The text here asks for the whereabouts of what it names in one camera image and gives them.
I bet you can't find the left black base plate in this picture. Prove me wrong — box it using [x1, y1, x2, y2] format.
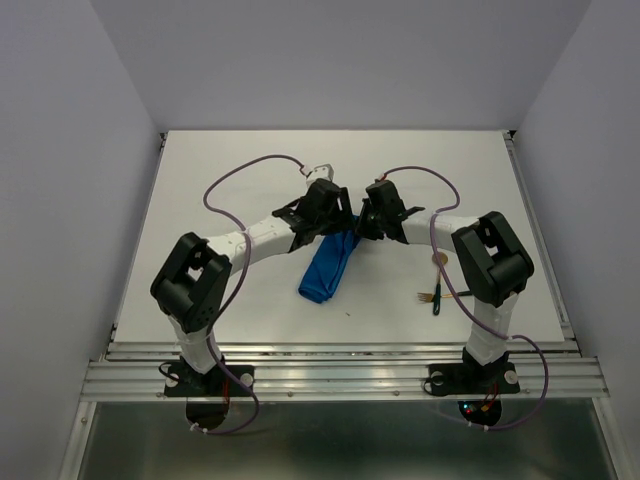
[158, 361, 250, 398]

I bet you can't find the gold fork green handle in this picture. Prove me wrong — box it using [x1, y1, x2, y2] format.
[417, 291, 472, 303]

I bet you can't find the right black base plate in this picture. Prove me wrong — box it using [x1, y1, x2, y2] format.
[422, 363, 521, 397]

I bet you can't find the gold spoon green handle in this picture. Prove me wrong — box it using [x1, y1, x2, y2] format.
[432, 252, 448, 316]

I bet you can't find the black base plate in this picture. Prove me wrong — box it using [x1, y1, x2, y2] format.
[422, 363, 521, 397]
[158, 361, 250, 398]

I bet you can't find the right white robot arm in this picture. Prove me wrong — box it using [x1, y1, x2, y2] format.
[356, 180, 534, 396]

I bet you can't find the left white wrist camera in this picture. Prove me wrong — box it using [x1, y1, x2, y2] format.
[306, 164, 334, 183]

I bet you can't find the blue cloth napkin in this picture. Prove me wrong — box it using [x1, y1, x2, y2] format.
[298, 230, 361, 304]

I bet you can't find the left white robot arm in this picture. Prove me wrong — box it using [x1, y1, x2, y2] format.
[150, 179, 355, 394]

